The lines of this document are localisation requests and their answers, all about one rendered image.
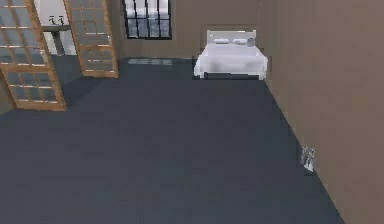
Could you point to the wooden glass panel door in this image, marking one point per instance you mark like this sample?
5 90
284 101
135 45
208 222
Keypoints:
91 40
28 60

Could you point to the white pillow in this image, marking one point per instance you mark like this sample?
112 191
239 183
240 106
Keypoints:
221 41
239 41

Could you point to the black framed window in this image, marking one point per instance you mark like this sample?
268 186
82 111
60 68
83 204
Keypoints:
147 20

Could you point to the small grey white object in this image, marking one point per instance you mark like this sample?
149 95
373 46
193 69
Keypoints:
308 159

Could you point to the white bed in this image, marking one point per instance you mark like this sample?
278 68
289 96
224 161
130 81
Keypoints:
230 60

